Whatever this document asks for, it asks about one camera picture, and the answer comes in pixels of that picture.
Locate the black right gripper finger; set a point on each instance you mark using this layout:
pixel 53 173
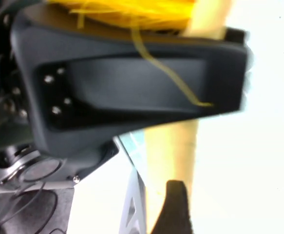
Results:
pixel 176 212

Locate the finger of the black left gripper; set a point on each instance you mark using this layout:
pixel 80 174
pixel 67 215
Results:
pixel 132 80
pixel 235 36

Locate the yellow hand brush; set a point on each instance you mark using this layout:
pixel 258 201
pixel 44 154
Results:
pixel 171 158

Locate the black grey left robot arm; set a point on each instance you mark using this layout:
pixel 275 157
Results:
pixel 34 214

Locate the grey cutout bracket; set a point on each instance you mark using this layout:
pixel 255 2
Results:
pixel 132 185

